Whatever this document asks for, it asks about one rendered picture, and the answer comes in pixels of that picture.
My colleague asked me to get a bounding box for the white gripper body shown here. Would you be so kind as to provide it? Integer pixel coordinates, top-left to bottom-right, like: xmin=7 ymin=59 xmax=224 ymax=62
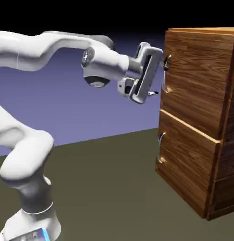
xmin=129 ymin=42 xmax=165 ymax=104

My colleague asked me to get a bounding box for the large wooden cabinet door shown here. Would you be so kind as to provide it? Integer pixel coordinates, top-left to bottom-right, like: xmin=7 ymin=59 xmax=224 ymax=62
xmin=159 ymin=30 xmax=234 ymax=141

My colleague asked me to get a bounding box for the small wooden cabinet door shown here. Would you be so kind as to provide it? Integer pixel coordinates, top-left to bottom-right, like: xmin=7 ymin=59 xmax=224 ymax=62
xmin=155 ymin=109 xmax=222 ymax=219

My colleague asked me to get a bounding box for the wooden cabinet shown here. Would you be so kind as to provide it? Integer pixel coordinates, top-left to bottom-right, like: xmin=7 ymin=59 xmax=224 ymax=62
xmin=155 ymin=27 xmax=234 ymax=221

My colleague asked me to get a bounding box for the long curved metal handle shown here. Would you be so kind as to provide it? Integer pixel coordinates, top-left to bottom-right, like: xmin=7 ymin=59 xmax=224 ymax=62
xmin=161 ymin=54 xmax=174 ymax=94

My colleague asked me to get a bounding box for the short curved metal handle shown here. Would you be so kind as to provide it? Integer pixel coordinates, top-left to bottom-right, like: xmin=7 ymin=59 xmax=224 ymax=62
xmin=156 ymin=131 xmax=167 ymax=164

